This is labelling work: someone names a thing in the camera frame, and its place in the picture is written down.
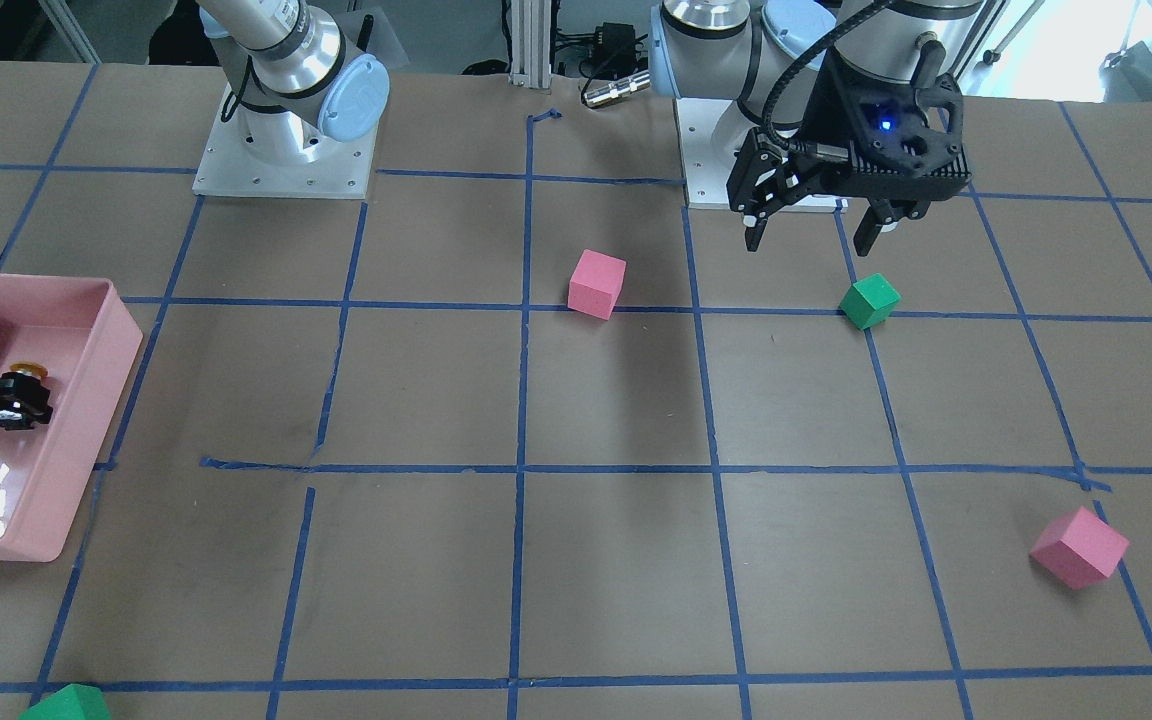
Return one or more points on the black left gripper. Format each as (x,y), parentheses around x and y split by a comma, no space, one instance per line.
(829,118)

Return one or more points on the yellow push button switch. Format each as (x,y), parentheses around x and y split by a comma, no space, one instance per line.
(33,370)

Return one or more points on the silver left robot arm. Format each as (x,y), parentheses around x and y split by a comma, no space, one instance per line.
(878,37)

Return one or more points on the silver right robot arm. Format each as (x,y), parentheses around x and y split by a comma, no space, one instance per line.
(308,96)

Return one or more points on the pink plastic tray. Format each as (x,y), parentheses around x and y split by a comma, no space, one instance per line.
(67,347)

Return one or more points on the pink foam cube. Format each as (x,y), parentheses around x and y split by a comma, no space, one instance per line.
(1080,549)
(595,284)

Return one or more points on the green foam cube near tray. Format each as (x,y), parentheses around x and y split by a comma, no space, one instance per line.
(72,702)

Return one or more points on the pink foam cube far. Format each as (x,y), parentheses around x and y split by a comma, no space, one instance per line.
(1080,549)

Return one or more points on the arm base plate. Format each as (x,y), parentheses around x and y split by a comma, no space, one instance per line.
(280,156)
(710,134)

